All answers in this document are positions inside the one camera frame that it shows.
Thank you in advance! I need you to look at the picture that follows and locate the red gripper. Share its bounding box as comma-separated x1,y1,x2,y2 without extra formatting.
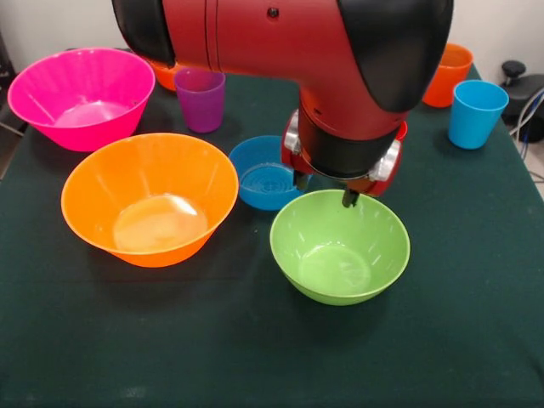
280,109,403,209

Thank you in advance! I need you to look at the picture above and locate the green bowl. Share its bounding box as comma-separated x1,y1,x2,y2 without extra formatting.
269,189,411,307

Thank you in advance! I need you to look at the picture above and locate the blue bowl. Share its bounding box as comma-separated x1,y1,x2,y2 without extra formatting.
228,134,314,212

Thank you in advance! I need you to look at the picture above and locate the large orange bowl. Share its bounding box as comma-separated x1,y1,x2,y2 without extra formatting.
60,132,240,269

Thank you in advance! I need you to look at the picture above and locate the purple cup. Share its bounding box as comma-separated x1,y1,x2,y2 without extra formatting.
173,67,226,133

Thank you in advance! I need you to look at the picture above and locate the blue cup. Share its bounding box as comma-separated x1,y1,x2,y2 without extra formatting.
447,80,510,150

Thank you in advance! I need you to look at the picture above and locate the dark green table cloth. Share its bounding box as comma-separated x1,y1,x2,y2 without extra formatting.
0,47,544,408

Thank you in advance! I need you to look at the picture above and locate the orange cup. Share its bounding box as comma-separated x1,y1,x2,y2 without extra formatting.
422,42,474,109

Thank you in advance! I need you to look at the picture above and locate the small dark orange bowl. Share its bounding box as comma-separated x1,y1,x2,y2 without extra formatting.
149,59,184,93

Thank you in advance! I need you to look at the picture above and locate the black round knob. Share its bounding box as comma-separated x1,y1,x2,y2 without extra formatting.
501,60,528,88

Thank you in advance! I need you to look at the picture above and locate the black round base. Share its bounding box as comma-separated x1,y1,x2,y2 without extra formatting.
503,74,544,144

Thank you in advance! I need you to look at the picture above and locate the large pink bowl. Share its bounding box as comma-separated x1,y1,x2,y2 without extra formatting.
7,47,156,153

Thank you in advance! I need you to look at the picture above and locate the black equipment box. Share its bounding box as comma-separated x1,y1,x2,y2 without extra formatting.
0,29,18,86

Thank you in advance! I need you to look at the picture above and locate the white cable bundle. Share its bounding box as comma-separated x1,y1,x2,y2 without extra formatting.
508,87,544,145

